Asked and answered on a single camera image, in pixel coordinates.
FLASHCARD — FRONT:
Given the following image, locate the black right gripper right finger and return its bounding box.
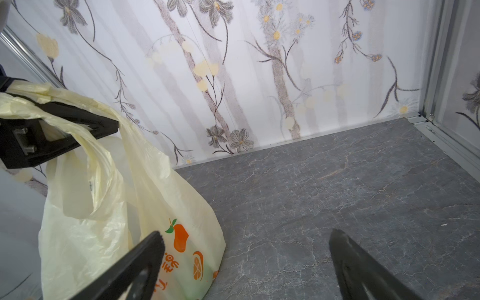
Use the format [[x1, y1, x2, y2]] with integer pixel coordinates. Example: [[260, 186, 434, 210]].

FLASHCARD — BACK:
[[329, 229, 420, 300]]

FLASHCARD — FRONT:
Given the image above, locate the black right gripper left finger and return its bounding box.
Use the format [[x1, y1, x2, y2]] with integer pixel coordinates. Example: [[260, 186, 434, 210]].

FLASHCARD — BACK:
[[72, 231, 165, 300]]

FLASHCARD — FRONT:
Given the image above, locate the pale yellow plastic bag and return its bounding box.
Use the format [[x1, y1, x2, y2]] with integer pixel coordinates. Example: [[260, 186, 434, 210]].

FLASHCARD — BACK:
[[1, 79, 226, 300]]

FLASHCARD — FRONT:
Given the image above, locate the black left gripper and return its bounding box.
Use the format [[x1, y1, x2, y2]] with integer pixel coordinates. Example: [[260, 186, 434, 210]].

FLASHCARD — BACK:
[[1, 76, 119, 169]]

